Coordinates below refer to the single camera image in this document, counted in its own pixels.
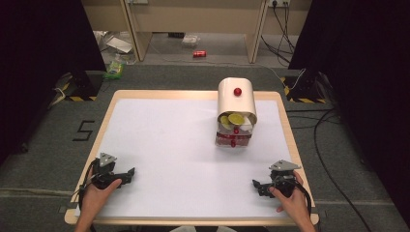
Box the clear plastic package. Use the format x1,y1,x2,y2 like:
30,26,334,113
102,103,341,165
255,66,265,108
181,34,201,49

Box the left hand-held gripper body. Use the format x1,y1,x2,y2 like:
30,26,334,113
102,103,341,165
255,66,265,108
91,152,126,190

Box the person's right hand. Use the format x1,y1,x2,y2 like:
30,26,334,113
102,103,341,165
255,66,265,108
268,170,311,223

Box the beige desk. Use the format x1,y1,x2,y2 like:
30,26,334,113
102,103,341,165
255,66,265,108
80,0,313,65

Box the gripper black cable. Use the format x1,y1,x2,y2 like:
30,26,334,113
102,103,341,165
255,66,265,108
288,177,313,218
76,158,100,214

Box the black stand base striped tape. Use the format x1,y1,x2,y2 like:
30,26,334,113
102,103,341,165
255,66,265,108
279,68,327,104
64,70,106,102

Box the long black floor cable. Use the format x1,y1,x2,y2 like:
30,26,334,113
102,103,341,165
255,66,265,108
285,107,375,232

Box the white paper mat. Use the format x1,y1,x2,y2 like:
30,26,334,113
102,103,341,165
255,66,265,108
74,98,295,218

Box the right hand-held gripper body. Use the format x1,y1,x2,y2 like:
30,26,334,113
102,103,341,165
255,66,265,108
268,159,303,198

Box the black curtain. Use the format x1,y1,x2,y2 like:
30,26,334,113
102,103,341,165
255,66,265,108
0,0,108,163
287,0,410,223

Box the large yellow-green round disc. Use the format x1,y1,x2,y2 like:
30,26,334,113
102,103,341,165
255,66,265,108
227,112,246,127

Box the white wall socket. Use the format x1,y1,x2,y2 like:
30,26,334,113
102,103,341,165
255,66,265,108
268,0,292,9

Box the wooden table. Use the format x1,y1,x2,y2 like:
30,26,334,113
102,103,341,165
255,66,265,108
64,89,320,226

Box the person's left hand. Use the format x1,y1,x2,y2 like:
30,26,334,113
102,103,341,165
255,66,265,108
80,167,123,223

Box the white mini drawer cabinet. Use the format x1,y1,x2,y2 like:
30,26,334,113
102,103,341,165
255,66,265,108
214,76,258,149

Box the green packet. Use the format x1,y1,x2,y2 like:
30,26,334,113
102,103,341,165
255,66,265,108
102,60,126,81

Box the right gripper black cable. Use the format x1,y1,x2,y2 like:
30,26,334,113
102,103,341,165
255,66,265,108
288,177,313,218

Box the white plastic bag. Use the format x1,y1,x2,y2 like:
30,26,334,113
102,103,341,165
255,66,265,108
93,30,134,55

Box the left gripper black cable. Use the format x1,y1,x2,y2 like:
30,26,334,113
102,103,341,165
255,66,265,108
76,158,100,214

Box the black cable bundle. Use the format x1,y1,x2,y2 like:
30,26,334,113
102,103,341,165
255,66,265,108
260,2,297,65

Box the small yellow-green round disc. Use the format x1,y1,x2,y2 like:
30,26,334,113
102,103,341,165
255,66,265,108
220,115,232,131

